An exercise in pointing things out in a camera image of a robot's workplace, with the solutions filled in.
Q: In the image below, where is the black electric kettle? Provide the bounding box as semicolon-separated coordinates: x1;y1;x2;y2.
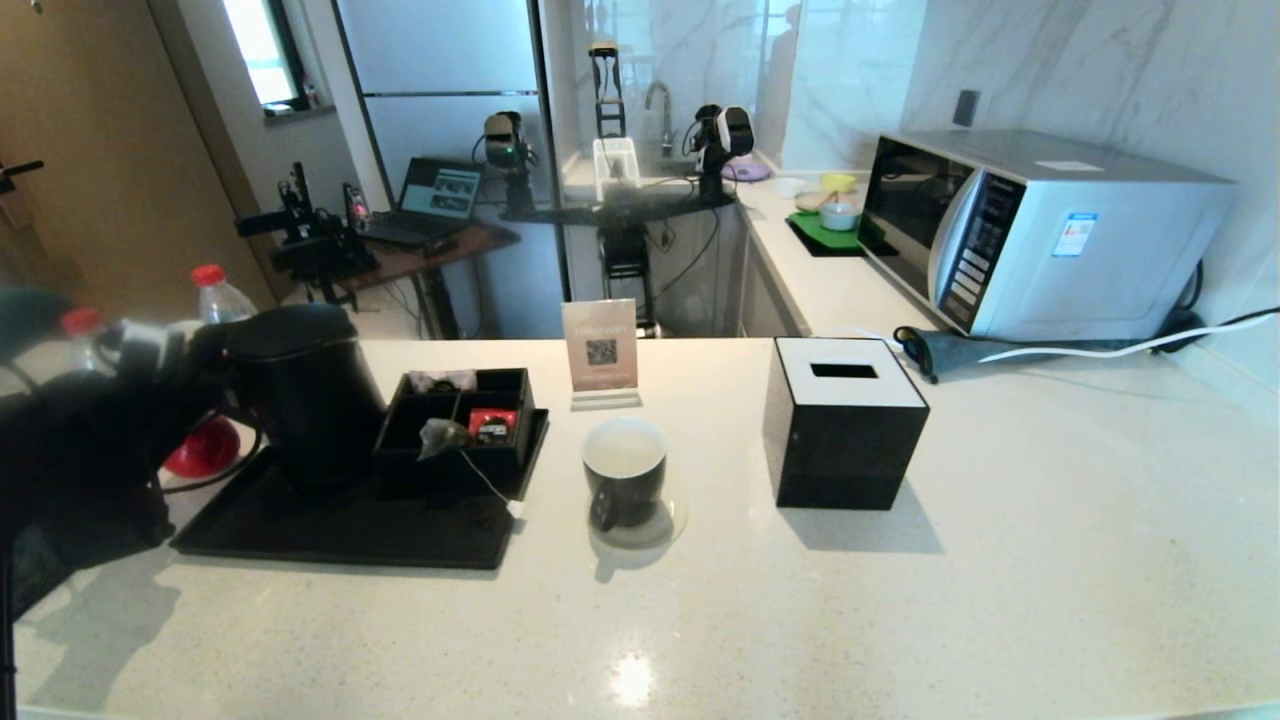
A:
218;303;389;496

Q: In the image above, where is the water bottle white band label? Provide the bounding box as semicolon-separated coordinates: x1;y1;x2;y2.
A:
190;264;259;326

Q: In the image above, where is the red toy apple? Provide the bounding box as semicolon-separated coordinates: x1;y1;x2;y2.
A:
163;415;242;480

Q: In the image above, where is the water bottle mountain logo label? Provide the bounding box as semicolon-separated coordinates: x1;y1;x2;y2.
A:
55;308;126;373

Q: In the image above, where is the black serving tray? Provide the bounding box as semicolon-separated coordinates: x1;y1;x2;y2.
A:
170;405;551;571

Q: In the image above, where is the brown wooden desk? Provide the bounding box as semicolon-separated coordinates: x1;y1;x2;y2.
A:
270;215;523;341

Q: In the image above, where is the open laptop computer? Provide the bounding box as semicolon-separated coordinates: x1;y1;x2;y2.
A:
365;157;486;248

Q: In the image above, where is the red sachet packet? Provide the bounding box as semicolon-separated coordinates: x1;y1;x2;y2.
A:
468;407;519;446

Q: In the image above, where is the black compartment organizer box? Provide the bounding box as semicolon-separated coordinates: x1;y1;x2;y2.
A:
373;367;538;483

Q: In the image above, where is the bright window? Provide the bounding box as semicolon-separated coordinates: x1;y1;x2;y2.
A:
222;0;313;115

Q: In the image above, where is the QR code sign stand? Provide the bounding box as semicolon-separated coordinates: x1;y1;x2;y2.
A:
561;298;643;412

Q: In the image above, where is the black mug white inside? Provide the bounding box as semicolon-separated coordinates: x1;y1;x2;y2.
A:
582;417;668;532

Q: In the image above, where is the white dish rack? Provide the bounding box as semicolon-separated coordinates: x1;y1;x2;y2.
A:
593;137;642;203

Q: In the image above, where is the clear glass coaster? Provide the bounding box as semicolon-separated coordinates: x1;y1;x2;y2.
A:
587;480;689;550

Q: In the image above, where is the chrome sink faucet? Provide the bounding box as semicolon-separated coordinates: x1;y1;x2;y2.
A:
645;82;680;159

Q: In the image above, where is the green mat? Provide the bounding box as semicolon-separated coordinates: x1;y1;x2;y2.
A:
786;210;886;258

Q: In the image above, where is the black tissue box white lid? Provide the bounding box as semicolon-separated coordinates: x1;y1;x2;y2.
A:
762;337;931;512

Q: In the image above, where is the dark grey fabric pouch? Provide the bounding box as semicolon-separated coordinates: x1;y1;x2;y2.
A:
893;325;1201;385

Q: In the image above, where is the silver microwave oven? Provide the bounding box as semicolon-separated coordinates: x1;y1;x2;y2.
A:
858;128;1237;343

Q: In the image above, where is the pyramid tea bag with string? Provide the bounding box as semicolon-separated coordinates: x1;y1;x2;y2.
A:
417;418;526;519

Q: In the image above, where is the black power cord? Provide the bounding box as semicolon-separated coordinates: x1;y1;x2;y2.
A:
1158;260;1213;343

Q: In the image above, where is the white cable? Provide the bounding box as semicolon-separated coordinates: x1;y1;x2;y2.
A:
975;310;1280;364

